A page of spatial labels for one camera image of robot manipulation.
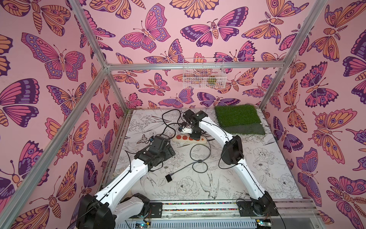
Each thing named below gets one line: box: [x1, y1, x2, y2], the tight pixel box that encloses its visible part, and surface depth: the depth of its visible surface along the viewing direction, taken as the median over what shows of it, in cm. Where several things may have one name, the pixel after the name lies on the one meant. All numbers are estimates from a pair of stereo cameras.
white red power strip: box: [172, 134, 208, 145], surface depth 101 cm
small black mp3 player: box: [164, 174, 173, 183], surface depth 87 cm
